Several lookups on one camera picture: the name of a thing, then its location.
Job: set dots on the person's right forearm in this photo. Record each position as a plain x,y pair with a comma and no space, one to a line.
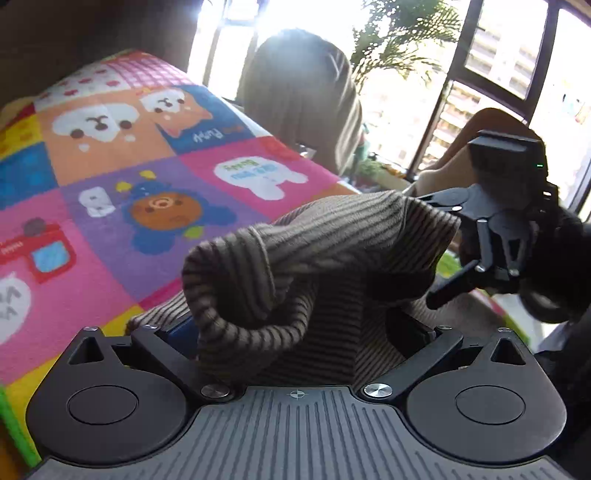
450,161

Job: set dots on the green palm plant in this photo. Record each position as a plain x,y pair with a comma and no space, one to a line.
401,37

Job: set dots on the black window frame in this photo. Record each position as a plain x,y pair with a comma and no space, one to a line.
461,78

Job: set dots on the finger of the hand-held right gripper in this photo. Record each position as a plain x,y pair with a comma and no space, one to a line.
455,284
445,201

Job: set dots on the brown cloth on chair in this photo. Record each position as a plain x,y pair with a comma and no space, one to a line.
300,92

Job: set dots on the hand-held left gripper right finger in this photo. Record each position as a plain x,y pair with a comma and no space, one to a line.
406,334

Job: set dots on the small potted plants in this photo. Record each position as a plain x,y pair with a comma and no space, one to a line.
376,168

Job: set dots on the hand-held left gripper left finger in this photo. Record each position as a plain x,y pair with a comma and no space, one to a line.
181,334

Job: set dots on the striped knit shirt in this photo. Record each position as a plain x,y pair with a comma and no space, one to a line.
332,258

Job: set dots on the colourful cartoon printed blanket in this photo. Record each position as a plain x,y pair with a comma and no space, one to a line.
115,184

